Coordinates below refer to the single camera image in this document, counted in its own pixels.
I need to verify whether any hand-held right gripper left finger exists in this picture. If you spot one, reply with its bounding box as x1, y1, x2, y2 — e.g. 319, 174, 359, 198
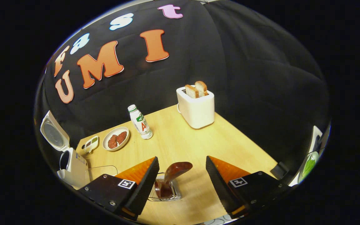
79, 156, 160, 219

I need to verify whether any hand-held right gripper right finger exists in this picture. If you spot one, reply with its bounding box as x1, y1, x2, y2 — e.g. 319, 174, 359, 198
206, 156, 291, 216

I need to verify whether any clear chopstick holder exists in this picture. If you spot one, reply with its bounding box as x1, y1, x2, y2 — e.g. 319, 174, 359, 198
148, 173, 182, 202

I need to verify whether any brown wooden spoon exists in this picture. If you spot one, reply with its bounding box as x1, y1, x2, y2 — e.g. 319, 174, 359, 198
155, 162, 193, 199

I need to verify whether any white rice cooker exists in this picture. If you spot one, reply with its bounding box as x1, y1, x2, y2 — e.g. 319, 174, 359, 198
40, 110, 90, 189

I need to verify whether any white round plate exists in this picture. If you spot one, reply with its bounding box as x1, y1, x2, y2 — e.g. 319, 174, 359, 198
102, 127, 130, 152

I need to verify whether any small black object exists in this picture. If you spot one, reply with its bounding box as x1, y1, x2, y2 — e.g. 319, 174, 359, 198
271, 162, 290, 180

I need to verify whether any white drink bottle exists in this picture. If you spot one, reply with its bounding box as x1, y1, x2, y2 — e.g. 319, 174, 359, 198
127, 104, 153, 140

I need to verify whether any white divided grain dish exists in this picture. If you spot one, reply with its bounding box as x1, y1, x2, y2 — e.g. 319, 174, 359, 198
82, 136, 99, 153

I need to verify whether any white toaster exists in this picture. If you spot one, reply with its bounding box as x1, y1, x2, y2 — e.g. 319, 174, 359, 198
176, 85, 215, 129

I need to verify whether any green blurred object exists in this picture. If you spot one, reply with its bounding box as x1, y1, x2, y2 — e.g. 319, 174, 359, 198
301, 152, 320, 182

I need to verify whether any toasted bread slice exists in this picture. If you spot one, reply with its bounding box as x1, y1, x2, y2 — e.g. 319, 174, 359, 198
185, 84, 199, 99
195, 81, 209, 97

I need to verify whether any black backdrop cloth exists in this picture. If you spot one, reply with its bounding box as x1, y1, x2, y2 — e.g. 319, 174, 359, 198
35, 0, 330, 175

